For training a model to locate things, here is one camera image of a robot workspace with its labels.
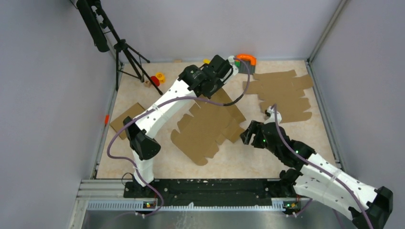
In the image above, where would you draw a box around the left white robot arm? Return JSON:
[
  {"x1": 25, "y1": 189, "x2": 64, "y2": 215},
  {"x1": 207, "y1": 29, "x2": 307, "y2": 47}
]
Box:
[{"x1": 124, "y1": 55, "x2": 239, "y2": 197}]

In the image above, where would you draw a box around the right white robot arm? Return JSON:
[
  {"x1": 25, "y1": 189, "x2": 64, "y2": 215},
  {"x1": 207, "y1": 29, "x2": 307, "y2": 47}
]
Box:
[{"x1": 240, "y1": 121, "x2": 394, "y2": 229}]

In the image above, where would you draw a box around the folded brown cardboard box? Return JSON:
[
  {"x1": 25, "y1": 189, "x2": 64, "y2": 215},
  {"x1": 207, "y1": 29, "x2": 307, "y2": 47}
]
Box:
[{"x1": 110, "y1": 103, "x2": 145, "y2": 132}]

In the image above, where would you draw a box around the dark grey building plate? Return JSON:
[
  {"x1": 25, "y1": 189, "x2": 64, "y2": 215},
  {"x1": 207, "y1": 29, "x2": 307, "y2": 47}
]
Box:
[{"x1": 238, "y1": 61, "x2": 256, "y2": 74}]

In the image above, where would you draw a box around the yellow round disc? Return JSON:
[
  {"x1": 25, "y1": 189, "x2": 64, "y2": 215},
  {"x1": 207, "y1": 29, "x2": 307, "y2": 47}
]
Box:
[{"x1": 155, "y1": 72, "x2": 166, "y2": 83}]

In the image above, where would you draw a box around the red round disc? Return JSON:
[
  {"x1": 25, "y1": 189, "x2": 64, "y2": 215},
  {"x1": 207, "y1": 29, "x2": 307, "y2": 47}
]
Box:
[{"x1": 150, "y1": 76, "x2": 160, "y2": 86}]

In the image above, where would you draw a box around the stack of flat cardboard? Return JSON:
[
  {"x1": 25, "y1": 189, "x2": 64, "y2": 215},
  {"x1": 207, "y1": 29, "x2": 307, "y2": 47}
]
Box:
[{"x1": 246, "y1": 70, "x2": 313, "y2": 123}]

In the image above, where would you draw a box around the orange U-shaped toy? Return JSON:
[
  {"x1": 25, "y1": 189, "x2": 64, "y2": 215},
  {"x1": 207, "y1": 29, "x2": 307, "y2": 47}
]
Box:
[{"x1": 235, "y1": 53, "x2": 257, "y2": 66}]

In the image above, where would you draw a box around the small wooden cube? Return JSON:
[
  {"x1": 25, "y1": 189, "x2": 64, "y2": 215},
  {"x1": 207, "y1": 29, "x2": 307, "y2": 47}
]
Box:
[{"x1": 144, "y1": 81, "x2": 151, "y2": 88}]

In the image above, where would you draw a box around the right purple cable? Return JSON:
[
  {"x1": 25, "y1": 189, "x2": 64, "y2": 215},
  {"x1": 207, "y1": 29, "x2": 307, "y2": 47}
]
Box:
[{"x1": 272, "y1": 104, "x2": 375, "y2": 229}]

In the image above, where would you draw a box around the purple cable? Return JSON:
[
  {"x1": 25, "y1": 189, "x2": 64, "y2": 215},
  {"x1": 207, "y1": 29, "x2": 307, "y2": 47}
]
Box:
[
  {"x1": 272, "y1": 104, "x2": 375, "y2": 229},
  {"x1": 107, "y1": 57, "x2": 251, "y2": 219}
]

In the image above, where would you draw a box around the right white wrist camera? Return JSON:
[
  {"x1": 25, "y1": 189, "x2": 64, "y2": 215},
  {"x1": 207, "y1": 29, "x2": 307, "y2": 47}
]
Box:
[{"x1": 264, "y1": 105, "x2": 279, "y2": 124}]

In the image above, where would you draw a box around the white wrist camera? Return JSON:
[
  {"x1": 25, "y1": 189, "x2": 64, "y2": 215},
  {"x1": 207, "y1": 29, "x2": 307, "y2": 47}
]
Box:
[
  {"x1": 227, "y1": 55, "x2": 241, "y2": 68},
  {"x1": 264, "y1": 105, "x2": 279, "y2": 124}
]

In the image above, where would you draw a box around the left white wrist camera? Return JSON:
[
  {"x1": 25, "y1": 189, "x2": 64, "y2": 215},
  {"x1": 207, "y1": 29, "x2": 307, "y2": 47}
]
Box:
[{"x1": 227, "y1": 55, "x2": 241, "y2": 68}]

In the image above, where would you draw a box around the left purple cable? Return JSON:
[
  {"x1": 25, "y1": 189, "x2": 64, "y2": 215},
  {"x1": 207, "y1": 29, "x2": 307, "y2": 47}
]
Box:
[{"x1": 107, "y1": 57, "x2": 251, "y2": 219}]

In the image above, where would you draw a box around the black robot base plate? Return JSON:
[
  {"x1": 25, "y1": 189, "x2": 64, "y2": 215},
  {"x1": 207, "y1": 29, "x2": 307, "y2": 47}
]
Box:
[{"x1": 123, "y1": 178, "x2": 302, "y2": 209}]

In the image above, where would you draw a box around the black camera tripod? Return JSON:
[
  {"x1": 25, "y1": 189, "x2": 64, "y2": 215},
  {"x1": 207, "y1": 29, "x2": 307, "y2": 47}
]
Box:
[{"x1": 71, "y1": 0, "x2": 163, "y2": 95}]

